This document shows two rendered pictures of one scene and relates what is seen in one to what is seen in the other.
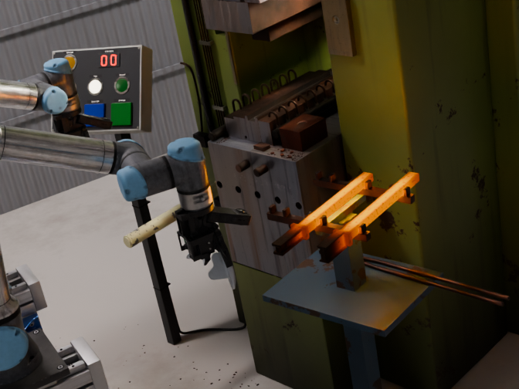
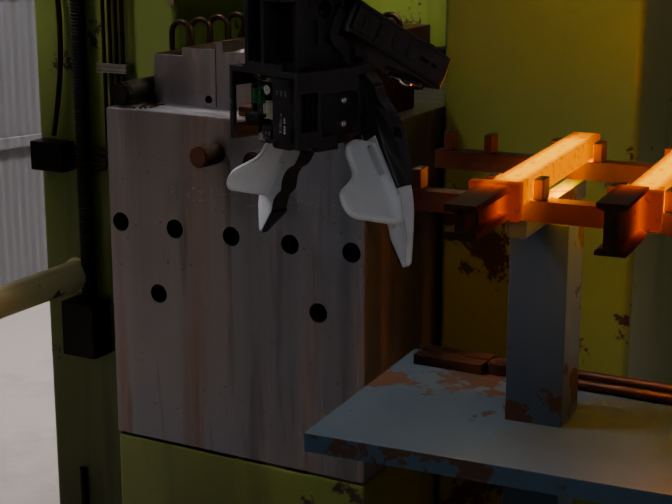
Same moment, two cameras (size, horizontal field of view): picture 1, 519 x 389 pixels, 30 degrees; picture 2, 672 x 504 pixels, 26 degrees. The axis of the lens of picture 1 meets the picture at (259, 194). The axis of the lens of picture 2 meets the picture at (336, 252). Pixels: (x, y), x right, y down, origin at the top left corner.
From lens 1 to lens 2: 141 cm
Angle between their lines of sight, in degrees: 21
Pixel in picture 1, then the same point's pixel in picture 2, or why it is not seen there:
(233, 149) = (182, 118)
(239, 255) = (143, 413)
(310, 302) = (454, 447)
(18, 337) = not seen: outside the picture
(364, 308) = (613, 458)
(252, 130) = not seen: hidden behind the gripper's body
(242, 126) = (205, 70)
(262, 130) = not seen: hidden behind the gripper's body
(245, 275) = (149, 467)
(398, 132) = (613, 82)
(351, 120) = (483, 63)
